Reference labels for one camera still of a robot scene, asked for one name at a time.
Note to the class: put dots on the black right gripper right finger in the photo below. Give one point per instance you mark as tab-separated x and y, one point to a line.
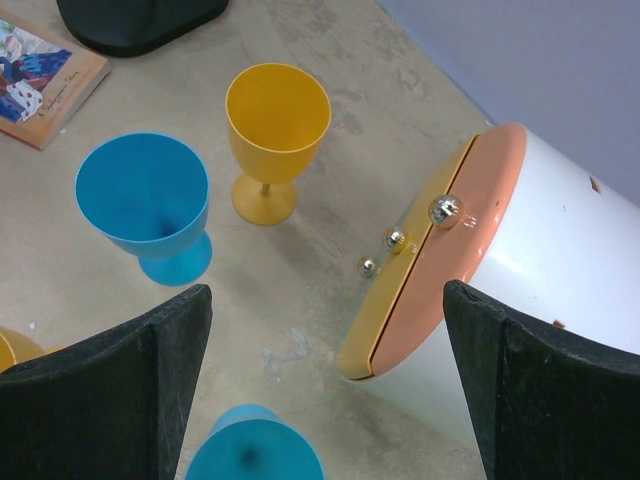
544	403

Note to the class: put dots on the blue wine glass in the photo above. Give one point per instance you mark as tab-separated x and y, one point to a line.
251	442
148	193

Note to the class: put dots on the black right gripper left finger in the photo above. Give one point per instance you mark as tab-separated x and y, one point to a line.
113	406

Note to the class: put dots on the white cylindrical drawer cabinet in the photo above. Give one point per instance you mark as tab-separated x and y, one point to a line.
514	218

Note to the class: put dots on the yellow wine glass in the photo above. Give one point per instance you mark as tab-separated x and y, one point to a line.
277	118
17	348

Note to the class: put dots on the illustrated book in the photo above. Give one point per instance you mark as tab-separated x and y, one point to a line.
44	79

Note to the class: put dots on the metal wine glass rack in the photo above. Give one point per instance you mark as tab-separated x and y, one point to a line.
131	28

